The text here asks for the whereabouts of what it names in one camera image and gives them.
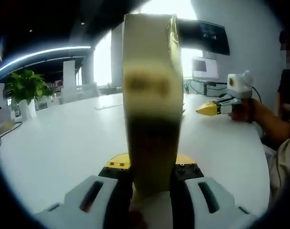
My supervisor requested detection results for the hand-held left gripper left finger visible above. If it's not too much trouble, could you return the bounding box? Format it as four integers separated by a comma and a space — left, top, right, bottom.
34, 152, 133, 229

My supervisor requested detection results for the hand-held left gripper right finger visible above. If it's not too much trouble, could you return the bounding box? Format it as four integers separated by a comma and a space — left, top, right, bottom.
170, 154, 258, 229

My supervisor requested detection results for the gold mask box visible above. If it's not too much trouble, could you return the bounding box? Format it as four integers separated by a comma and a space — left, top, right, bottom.
122, 13, 185, 198

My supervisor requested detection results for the small wooden box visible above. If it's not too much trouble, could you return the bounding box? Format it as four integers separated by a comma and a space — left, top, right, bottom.
0, 120, 15, 135

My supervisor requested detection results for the person's right hand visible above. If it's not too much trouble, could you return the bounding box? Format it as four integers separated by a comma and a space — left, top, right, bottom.
229, 99, 258, 124

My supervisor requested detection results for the person's left hand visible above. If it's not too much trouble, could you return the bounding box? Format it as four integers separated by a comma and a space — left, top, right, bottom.
129, 207, 148, 229

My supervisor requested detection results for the black laptop stand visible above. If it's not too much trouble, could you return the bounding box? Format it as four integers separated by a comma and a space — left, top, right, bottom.
184, 78, 228, 96

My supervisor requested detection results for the white table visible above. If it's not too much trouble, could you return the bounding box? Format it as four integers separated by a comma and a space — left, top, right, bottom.
0, 92, 271, 215

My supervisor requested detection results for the white plant pot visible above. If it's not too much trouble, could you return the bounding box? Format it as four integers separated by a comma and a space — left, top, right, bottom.
17, 99, 37, 121

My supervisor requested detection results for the white pillar board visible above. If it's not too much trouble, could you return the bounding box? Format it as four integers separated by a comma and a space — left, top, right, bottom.
63, 60, 76, 90

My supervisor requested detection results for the green potted plant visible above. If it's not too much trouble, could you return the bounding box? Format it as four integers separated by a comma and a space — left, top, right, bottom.
5, 69, 54, 105

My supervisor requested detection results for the long curved ceiling light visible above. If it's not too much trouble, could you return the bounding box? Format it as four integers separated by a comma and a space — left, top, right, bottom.
0, 45, 92, 77

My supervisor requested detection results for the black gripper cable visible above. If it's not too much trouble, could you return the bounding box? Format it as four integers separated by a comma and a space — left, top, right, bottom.
251, 85, 266, 136

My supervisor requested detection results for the black wall monitor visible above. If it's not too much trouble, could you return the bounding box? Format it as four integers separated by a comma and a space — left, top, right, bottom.
177, 18, 231, 56

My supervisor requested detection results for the black table cable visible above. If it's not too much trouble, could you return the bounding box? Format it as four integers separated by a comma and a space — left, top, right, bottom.
0, 121, 23, 144

